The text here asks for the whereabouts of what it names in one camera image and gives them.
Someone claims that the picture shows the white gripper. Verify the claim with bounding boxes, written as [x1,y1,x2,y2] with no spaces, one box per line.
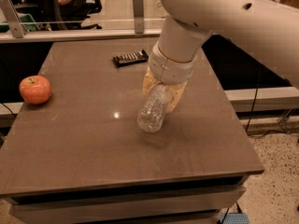
[142,44,197,113]

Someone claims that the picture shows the clear plastic water bottle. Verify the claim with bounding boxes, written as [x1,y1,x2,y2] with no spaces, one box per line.
[137,85,171,133]

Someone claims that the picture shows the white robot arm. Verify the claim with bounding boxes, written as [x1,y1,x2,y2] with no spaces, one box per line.
[143,0,299,112]

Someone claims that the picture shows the grey table drawer front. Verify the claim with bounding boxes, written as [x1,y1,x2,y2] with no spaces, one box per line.
[10,185,246,224]

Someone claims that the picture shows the seated person in black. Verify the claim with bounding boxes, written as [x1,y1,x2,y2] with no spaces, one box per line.
[39,0,102,31]

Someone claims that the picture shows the red apple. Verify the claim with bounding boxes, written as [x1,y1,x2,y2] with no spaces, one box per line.
[19,76,51,105]

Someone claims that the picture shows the glass barrier panel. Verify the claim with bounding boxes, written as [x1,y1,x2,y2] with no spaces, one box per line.
[10,0,165,32]

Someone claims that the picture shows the blue floor pad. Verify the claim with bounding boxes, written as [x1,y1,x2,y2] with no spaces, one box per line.
[220,213,249,224]

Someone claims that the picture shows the green bin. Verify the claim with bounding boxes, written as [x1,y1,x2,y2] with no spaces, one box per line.
[0,14,40,33]

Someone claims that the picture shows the middle metal glass bracket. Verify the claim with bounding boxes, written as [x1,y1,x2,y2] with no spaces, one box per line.
[133,0,144,34]

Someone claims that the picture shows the metal glass bracket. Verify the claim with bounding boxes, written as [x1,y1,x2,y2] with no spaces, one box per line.
[133,0,144,34]
[0,0,27,38]

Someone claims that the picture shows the left metal glass bracket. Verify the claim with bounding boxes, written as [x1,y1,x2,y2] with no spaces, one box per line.
[0,0,27,38]

